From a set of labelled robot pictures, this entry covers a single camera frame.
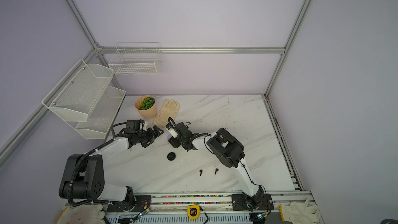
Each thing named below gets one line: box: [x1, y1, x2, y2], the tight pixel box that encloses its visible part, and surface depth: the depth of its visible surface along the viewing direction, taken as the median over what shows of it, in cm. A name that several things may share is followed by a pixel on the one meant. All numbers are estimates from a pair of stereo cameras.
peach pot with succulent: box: [134, 95, 158, 120], surface depth 103 cm
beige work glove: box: [153, 99, 181, 129], surface depth 112 cm
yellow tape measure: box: [187, 204, 201, 220], surface depth 71 cm
